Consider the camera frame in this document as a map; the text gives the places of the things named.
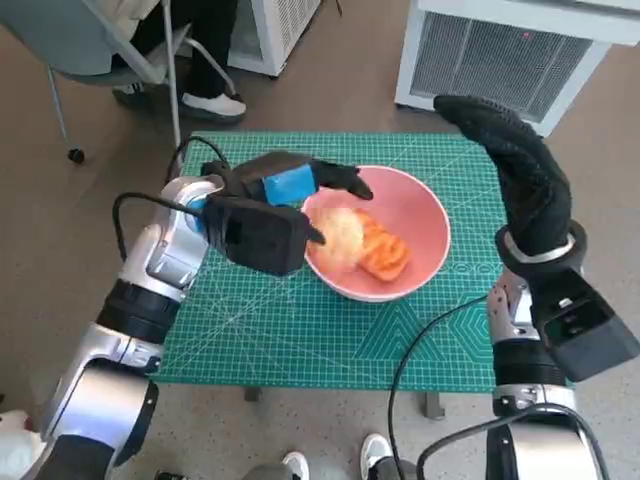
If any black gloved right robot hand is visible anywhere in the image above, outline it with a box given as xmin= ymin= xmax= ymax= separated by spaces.
xmin=433 ymin=94 xmax=573 ymax=261

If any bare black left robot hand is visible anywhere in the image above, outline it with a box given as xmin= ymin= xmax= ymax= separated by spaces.
xmin=227 ymin=151 xmax=375 ymax=247

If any round toy bread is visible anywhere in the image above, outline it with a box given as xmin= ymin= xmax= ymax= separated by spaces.
xmin=309 ymin=207 xmax=369 ymax=274

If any pink bowl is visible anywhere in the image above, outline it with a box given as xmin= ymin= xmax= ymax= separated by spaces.
xmin=301 ymin=165 xmax=453 ymax=303

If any rectangular orange striped toy bread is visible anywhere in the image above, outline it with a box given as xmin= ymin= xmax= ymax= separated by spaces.
xmin=357 ymin=212 xmax=411 ymax=282

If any seated person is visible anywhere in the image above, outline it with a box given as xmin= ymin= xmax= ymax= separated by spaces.
xmin=112 ymin=0 xmax=247 ymax=124

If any small white grille cabinet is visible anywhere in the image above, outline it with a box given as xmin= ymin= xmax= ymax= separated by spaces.
xmin=227 ymin=0 xmax=326 ymax=77

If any large white grille cabinet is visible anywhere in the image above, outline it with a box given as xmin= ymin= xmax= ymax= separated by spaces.
xmin=394 ymin=0 xmax=640 ymax=139

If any green cutting mat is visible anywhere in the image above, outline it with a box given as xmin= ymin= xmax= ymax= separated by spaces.
xmin=149 ymin=130 xmax=571 ymax=394

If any grey office chair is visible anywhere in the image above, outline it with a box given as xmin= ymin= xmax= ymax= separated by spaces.
xmin=0 ymin=0 xmax=236 ymax=164

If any person's white shoe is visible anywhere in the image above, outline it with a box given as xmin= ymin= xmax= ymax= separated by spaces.
xmin=360 ymin=433 xmax=394 ymax=474
xmin=281 ymin=451 xmax=310 ymax=480

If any person in white clothing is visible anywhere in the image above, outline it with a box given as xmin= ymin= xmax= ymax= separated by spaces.
xmin=0 ymin=409 xmax=44 ymax=464

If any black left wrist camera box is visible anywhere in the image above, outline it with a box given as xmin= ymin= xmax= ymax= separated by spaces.
xmin=202 ymin=195 xmax=311 ymax=276

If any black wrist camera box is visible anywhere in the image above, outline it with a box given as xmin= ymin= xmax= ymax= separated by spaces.
xmin=202 ymin=195 xmax=311 ymax=276
xmin=529 ymin=267 xmax=640 ymax=384

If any thin black left wrist cable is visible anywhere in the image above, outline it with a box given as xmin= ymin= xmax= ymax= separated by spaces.
xmin=172 ymin=135 xmax=230 ymax=176

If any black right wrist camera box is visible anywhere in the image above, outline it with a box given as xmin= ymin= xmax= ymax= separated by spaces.
xmin=529 ymin=267 xmax=640 ymax=384

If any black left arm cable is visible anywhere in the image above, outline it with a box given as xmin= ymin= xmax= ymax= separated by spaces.
xmin=112 ymin=193 xmax=209 ymax=261

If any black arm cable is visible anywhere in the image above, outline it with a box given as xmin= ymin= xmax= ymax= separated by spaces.
xmin=387 ymin=294 xmax=491 ymax=480
xmin=112 ymin=193 xmax=209 ymax=261

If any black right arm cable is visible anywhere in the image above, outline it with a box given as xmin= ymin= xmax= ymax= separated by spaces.
xmin=387 ymin=294 xmax=491 ymax=480

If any black right shoulder cable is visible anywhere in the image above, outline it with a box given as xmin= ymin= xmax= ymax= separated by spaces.
xmin=415 ymin=407 xmax=614 ymax=480

